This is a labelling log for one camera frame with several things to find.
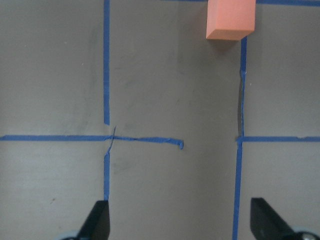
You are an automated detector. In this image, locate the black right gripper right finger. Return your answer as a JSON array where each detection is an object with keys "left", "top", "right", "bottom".
[{"left": 250, "top": 197, "right": 301, "bottom": 240}]

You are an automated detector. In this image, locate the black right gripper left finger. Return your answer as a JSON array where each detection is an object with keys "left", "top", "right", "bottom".
[{"left": 76, "top": 200, "right": 110, "bottom": 240}]

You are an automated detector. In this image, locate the orange foam cube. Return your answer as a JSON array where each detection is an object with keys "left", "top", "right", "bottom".
[{"left": 206, "top": 0, "right": 256, "bottom": 41}]

